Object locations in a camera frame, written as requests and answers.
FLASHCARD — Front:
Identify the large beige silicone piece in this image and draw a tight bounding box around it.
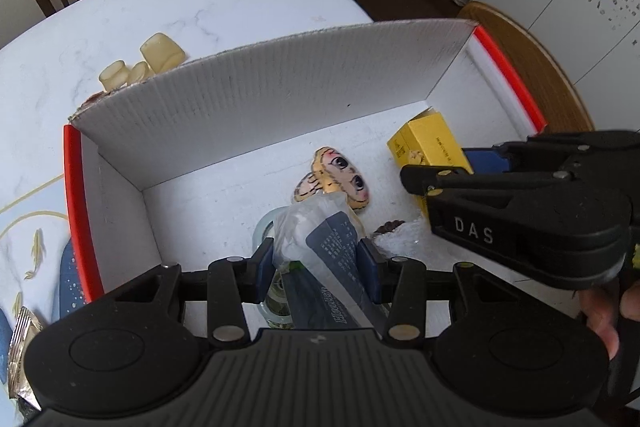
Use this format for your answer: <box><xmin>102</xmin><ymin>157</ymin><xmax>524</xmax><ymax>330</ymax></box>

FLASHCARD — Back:
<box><xmin>139</xmin><ymin>33</ymin><xmax>186</xmax><ymax>75</ymax></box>

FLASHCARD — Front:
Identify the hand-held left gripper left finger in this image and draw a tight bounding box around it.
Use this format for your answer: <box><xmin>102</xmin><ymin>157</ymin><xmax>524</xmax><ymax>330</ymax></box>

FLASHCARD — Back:
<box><xmin>100</xmin><ymin>243</ymin><xmax>276</xmax><ymax>348</ymax></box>

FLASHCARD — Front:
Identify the small yellow box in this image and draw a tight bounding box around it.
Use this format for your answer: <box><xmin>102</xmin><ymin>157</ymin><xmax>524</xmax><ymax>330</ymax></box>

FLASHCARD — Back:
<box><xmin>386</xmin><ymin>109</ymin><xmax>475</xmax><ymax>215</ymax></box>

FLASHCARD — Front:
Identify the translucent round ring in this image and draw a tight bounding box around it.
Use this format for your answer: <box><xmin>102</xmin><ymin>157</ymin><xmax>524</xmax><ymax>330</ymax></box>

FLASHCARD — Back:
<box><xmin>255</xmin><ymin>207</ymin><xmax>301</xmax><ymax>329</ymax></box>

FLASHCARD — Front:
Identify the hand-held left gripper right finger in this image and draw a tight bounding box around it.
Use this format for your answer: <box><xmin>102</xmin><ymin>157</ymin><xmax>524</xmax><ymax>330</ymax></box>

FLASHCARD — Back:
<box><xmin>357</xmin><ymin>238</ymin><xmax>531</xmax><ymax>348</ymax></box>

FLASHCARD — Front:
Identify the red cardboard box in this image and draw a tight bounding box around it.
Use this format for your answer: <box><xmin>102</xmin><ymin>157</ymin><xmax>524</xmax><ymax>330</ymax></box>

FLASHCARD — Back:
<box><xmin>62</xmin><ymin>19</ymin><xmax>581</xmax><ymax>338</ymax></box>

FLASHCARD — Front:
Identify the crinkled clear plastic bag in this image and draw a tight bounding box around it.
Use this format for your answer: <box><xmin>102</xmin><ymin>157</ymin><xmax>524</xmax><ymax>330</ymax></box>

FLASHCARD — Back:
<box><xmin>372</xmin><ymin>222</ymin><xmax>433</xmax><ymax>258</ymax></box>

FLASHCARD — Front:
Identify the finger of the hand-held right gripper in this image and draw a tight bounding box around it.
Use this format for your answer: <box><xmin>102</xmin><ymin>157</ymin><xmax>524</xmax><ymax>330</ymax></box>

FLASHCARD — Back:
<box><xmin>400</xmin><ymin>164</ymin><xmax>573</xmax><ymax>198</ymax></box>
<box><xmin>462</xmin><ymin>130</ymin><xmax>640</xmax><ymax>174</ymax></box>

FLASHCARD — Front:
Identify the person's right hand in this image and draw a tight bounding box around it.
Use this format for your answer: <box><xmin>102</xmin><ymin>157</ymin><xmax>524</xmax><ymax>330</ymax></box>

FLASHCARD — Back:
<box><xmin>579</xmin><ymin>279</ymin><xmax>640</xmax><ymax>360</ymax></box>

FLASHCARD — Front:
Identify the cartoon face keychain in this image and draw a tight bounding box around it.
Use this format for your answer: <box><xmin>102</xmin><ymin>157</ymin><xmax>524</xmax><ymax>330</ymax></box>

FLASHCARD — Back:
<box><xmin>292</xmin><ymin>147</ymin><xmax>372</xmax><ymax>210</ymax></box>

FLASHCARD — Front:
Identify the spool-shaped beige silicone piece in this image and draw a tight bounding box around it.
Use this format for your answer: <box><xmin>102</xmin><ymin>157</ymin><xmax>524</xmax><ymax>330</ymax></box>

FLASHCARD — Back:
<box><xmin>99</xmin><ymin>62</ymin><xmax>133</xmax><ymax>92</ymax></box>

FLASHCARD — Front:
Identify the plastic packet with blue print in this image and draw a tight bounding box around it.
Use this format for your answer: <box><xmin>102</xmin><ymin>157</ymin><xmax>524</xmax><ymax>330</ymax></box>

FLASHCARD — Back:
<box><xmin>272</xmin><ymin>194</ymin><xmax>388</xmax><ymax>333</ymax></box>

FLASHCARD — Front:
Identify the foil snack packet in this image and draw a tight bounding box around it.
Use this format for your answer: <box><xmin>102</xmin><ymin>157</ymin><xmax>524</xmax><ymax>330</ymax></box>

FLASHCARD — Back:
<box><xmin>7</xmin><ymin>307</ymin><xmax>43</xmax><ymax>410</ymax></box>

